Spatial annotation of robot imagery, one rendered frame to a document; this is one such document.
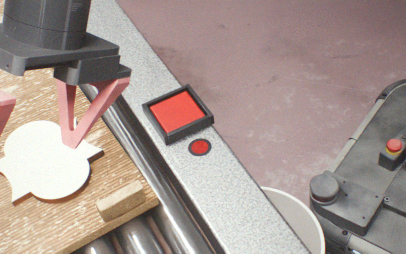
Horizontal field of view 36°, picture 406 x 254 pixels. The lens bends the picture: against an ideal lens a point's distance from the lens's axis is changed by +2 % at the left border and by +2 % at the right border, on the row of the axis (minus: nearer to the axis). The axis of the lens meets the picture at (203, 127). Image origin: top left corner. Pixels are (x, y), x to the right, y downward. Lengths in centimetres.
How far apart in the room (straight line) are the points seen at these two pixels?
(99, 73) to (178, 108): 40
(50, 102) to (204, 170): 25
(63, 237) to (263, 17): 187
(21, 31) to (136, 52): 55
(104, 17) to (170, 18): 150
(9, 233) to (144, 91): 28
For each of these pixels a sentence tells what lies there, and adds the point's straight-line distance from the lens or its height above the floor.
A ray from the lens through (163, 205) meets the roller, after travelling 78.
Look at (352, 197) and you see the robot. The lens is 157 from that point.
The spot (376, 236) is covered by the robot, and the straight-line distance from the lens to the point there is 156.
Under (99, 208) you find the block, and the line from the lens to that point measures 74.
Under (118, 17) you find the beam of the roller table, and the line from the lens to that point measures 107.
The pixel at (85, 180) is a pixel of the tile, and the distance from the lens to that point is 79.
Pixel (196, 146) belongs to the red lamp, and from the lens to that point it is 83.
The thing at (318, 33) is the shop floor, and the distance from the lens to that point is 244.
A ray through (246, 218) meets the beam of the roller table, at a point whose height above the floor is 92.
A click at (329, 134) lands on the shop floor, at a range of 207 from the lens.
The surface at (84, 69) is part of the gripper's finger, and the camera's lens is 46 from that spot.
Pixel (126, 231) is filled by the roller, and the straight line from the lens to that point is 77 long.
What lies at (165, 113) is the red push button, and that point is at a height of 93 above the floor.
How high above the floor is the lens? 154
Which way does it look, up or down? 47 degrees down
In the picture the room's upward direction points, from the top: 9 degrees counter-clockwise
